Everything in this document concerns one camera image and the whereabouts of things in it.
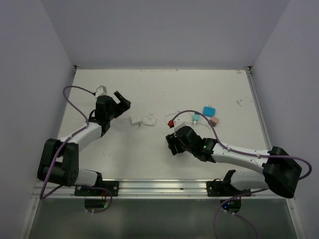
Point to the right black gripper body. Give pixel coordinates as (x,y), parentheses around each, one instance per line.
(173,140)

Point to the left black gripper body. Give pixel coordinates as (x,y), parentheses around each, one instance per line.
(116,110)

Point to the white rectangular charger plug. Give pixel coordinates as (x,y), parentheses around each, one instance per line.
(135,120)

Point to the teal usb charger plug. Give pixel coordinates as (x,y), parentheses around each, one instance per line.
(195,118)

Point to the white square plug adapter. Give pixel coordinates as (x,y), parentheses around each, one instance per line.
(149,119)

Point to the pink dual usb charger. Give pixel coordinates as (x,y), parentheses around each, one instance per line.
(214,121)

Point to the blue square plug adapter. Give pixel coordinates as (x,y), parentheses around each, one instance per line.
(209,111)

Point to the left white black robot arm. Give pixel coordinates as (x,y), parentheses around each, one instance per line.
(59,162)

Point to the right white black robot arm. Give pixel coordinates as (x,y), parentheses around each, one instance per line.
(266,169)

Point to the right wrist camera red mount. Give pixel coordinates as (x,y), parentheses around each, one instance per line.
(176,123)

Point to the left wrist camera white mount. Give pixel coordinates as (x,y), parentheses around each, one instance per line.
(101,91)

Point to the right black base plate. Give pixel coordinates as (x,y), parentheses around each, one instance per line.
(223,188)

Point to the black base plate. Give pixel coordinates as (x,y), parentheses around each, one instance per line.
(105,188)
(223,188)

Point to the aluminium extrusion rail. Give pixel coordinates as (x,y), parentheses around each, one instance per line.
(151,189)

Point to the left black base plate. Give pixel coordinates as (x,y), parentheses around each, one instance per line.
(105,188)

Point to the right side aluminium rail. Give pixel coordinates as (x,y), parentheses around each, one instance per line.
(258,107)

